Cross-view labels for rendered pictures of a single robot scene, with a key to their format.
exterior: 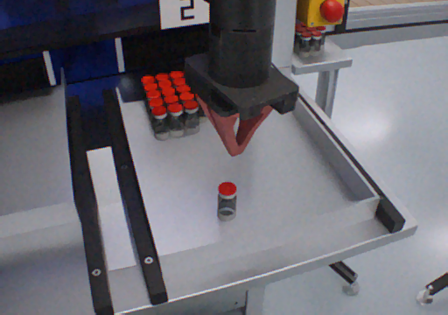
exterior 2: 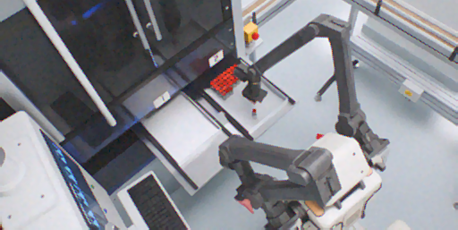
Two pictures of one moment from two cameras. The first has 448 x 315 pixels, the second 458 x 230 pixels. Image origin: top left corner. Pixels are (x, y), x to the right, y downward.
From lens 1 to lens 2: 142 cm
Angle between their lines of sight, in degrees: 21
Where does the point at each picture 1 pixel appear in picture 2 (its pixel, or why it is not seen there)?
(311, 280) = not seen: hidden behind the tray
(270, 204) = (262, 107)
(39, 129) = (187, 110)
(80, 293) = not seen: hidden behind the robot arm
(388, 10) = (270, 9)
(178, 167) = (235, 106)
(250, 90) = (259, 97)
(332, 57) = (256, 43)
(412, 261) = (307, 82)
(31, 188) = (202, 129)
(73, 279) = not seen: hidden behind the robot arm
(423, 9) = (283, 0)
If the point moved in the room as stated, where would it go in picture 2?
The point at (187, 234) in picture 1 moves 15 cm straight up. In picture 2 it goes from (248, 123) to (247, 106)
